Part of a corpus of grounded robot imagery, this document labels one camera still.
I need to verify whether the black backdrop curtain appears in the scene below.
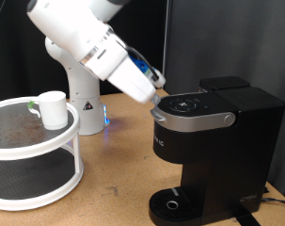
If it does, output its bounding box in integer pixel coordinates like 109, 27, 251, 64
0, 0, 168, 103

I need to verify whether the braided power cable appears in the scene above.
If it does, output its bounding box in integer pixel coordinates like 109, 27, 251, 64
260, 197, 285, 208

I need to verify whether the black Keurig coffee machine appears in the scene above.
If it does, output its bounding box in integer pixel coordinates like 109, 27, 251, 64
149, 75, 285, 226

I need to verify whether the white mug with green-taped handle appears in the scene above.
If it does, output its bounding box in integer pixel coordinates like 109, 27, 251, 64
26, 90, 70, 131

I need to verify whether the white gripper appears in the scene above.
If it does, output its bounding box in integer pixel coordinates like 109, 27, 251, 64
106, 56, 164, 106

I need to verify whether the black tape strip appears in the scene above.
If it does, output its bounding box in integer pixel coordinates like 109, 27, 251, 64
231, 209, 262, 226

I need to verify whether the white two-tier turntable shelf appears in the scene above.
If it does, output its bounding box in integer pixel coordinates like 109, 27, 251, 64
0, 96, 85, 212

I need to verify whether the grey partition panel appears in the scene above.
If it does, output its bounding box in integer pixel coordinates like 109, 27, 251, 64
163, 0, 285, 202

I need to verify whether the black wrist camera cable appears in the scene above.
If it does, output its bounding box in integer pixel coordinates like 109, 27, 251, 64
124, 46, 160, 82

